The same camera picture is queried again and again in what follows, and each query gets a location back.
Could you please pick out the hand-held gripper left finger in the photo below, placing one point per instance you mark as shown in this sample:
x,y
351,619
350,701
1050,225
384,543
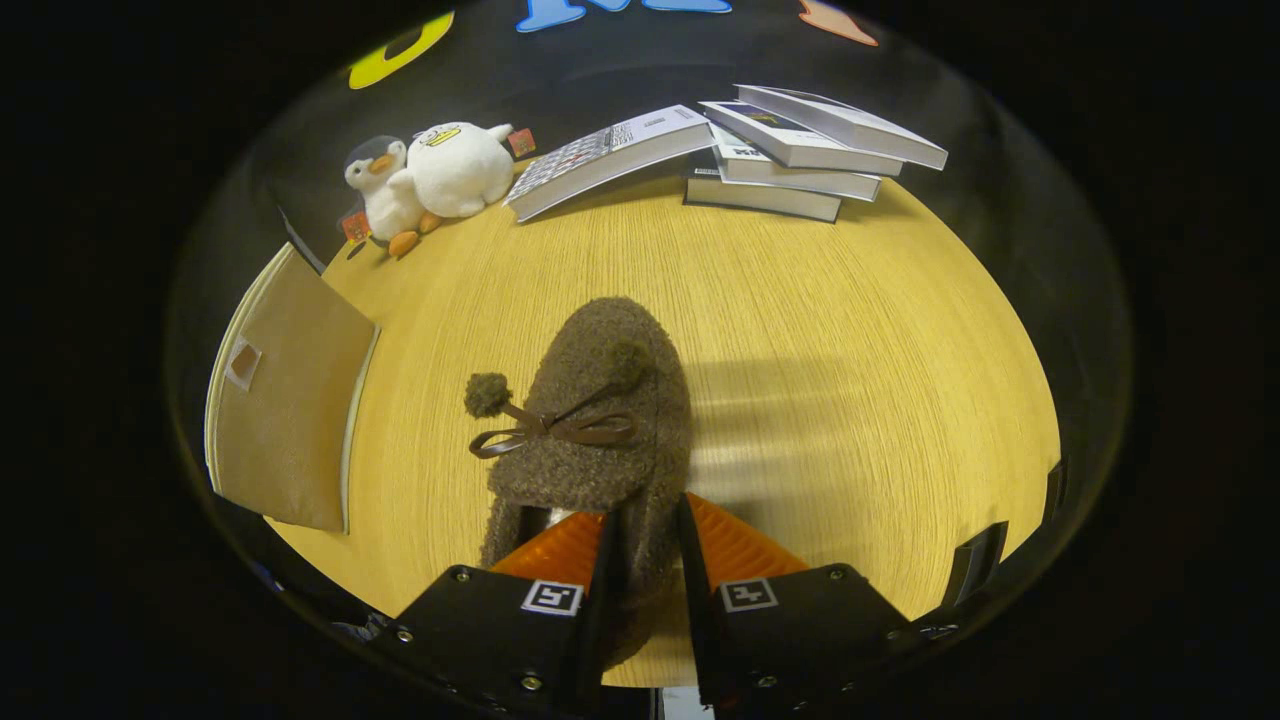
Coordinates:
x,y
500,640

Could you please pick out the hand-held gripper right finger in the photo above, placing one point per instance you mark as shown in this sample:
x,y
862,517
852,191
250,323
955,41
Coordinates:
x,y
800,630

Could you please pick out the brown fuzzy shoe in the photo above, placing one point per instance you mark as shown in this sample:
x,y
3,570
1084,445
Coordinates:
x,y
600,400

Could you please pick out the beige fabric storage box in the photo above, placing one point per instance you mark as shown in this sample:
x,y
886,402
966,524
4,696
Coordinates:
x,y
290,400

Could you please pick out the dark grey book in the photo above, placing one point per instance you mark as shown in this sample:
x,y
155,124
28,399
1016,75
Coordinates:
x,y
760,197

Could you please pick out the white thick book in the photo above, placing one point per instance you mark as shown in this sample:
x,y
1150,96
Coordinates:
x,y
800,180

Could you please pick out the penguin plush toy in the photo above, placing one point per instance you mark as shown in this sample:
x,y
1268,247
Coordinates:
x,y
385,195

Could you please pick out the white duck plush toy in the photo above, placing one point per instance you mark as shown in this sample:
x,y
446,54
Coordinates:
x,y
460,170

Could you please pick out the grey patterned book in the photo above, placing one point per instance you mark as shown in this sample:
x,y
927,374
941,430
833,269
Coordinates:
x,y
600,155

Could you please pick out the white book with dark photo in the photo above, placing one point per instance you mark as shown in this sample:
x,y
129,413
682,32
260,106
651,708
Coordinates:
x,y
860,125

